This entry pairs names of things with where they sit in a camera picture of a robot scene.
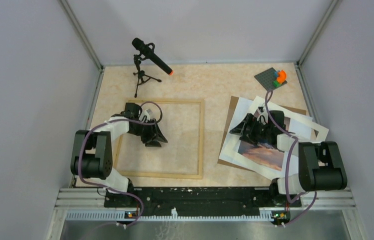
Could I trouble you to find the black microphone orange tip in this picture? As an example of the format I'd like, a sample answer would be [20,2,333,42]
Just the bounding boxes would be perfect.
[132,37,173,76]

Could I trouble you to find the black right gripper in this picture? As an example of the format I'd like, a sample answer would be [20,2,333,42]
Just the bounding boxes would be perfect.
[229,113,272,145]

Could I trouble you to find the sunset cloud photo print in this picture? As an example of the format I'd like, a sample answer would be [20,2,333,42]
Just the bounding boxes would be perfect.
[237,116,284,171]

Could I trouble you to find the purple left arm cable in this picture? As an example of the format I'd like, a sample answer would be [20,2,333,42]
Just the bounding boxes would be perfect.
[78,101,163,229]

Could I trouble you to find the white paper sheet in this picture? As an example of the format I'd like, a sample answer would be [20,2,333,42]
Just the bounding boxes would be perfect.
[221,97,315,176]

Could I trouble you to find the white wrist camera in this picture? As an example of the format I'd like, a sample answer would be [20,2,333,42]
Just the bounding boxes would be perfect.
[255,106,268,117]
[139,108,157,123]

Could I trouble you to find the colourful toy brick stack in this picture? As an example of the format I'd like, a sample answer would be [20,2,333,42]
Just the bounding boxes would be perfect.
[272,70,287,88]

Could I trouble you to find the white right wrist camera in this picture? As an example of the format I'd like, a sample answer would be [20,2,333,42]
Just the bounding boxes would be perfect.
[255,106,268,117]

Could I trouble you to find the brown cardboard backing board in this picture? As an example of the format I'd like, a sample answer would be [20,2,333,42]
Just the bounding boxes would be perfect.
[217,96,308,172]

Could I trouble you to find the black mini tripod stand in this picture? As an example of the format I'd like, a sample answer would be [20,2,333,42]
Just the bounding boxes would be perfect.
[133,54,162,98]

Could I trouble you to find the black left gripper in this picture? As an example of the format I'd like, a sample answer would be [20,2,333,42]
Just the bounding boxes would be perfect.
[129,117,167,147]

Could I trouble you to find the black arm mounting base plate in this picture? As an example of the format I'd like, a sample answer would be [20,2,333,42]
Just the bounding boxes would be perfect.
[104,186,288,217]

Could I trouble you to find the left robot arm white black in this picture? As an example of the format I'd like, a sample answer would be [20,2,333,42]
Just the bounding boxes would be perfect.
[70,102,167,207]

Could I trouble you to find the white mat board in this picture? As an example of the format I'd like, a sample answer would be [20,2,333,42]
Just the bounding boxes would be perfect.
[222,96,328,179]

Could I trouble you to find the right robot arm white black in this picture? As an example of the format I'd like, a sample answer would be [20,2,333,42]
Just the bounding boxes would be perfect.
[229,108,347,206]

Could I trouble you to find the grey building brick baseplate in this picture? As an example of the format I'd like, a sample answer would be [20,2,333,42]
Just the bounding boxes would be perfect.
[254,67,288,91]

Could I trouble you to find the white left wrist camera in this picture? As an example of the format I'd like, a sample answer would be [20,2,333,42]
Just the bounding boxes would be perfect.
[139,108,157,123]

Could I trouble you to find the aluminium front rail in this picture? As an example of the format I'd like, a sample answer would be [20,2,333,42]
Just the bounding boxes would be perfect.
[55,188,356,223]

